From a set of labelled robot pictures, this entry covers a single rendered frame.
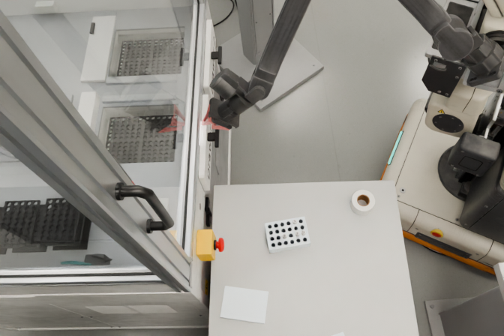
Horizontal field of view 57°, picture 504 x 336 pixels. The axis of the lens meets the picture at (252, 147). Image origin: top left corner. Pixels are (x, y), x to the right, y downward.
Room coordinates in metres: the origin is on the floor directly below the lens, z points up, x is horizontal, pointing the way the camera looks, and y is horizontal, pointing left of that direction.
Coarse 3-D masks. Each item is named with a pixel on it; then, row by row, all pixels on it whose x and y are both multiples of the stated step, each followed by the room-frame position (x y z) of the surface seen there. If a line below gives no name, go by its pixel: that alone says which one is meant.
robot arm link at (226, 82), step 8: (224, 72) 0.76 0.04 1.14; (232, 72) 0.77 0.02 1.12; (216, 80) 0.75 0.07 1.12; (224, 80) 0.74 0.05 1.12; (232, 80) 0.74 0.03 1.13; (240, 80) 0.75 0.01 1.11; (216, 88) 0.73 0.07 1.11; (224, 88) 0.72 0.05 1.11; (232, 88) 0.73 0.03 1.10; (240, 88) 0.72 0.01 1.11; (256, 88) 0.69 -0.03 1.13; (264, 88) 0.70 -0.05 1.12; (224, 96) 0.72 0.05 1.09; (248, 96) 0.69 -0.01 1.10; (256, 96) 0.68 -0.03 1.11
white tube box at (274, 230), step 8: (272, 224) 0.43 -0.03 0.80; (280, 224) 0.43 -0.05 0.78; (288, 224) 0.43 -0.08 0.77; (296, 224) 0.42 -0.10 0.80; (304, 224) 0.41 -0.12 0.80; (272, 232) 0.41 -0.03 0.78; (280, 232) 0.40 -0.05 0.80; (288, 232) 0.40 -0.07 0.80; (272, 240) 0.39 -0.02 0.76; (280, 240) 0.38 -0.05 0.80; (288, 240) 0.37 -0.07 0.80; (296, 240) 0.37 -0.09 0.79; (304, 240) 0.38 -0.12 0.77; (272, 248) 0.36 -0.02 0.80; (280, 248) 0.35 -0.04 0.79; (288, 248) 0.35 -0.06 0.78; (296, 248) 0.36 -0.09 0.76
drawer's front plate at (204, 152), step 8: (208, 104) 0.82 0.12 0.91; (208, 128) 0.74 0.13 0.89; (200, 136) 0.69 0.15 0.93; (200, 144) 0.67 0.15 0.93; (208, 144) 0.69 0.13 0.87; (200, 152) 0.64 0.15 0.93; (208, 152) 0.67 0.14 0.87; (200, 160) 0.61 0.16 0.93; (200, 168) 0.59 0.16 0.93; (200, 176) 0.56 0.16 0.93; (208, 176) 0.59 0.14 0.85; (208, 184) 0.57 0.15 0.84
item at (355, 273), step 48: (240, 192) 0.56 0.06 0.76; (288, 192) 0.54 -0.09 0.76; (336, 192) 0.52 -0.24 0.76; (384, 192) 0.49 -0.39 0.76; (240, 240) 0.41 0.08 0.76; (336, 240) 0.36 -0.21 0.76; (384, 240) 0.34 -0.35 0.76; (288, 288) 0.24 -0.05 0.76; (336, 288) 0.23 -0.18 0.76; (384, 288) 0.21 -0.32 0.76
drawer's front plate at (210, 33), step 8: (208, 24) 1.13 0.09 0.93; (208, 32) 1.09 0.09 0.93; (208, 40) 1.06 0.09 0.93; (208, 48) 1.03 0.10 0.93; (208, 56) 0.99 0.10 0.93; (208, 64) 0.96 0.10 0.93; (208, 72) 0.93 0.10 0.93; (208, 80) 0.89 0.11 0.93; (208, 88) 0.87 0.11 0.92; (208, 96) 0.87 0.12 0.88
